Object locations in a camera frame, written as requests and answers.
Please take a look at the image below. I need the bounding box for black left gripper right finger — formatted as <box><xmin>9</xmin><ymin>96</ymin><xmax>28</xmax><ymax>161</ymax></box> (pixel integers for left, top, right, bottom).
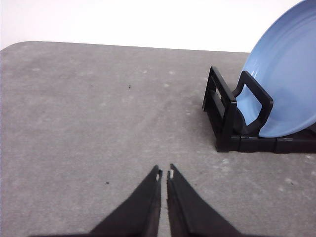
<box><xmin>166</xmin><ymin>164</ymin><xmax>243</xmax><ymax>237</ymax></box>

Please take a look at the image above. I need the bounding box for black dish rack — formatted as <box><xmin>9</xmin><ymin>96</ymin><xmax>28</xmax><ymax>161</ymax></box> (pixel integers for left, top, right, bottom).
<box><xmin>202</xmin><ymin>66</ymin><xmax>316</xmax><ymax>154</ymax></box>

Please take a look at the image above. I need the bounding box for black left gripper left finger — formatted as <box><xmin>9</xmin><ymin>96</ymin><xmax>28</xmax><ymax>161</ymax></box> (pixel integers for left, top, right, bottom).
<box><xmin>89</xmin><ymin>165</ymin><xmax>162</xmax><ymax>237</ymax></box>

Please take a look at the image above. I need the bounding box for blue plate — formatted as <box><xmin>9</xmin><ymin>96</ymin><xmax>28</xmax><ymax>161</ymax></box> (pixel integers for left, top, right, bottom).
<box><xmin>236</xmin><ymin>0</ymin><xmax>316</xmax><ymax>137</ymax></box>

